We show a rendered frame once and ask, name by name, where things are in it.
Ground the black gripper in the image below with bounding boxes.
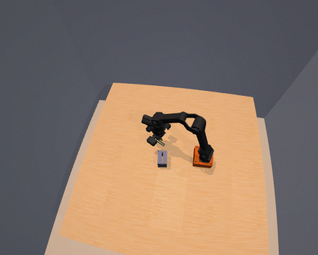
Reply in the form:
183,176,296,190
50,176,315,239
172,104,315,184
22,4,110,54
146,123,171,146

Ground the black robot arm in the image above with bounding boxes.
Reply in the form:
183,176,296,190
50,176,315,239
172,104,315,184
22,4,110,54
142,112,214,164

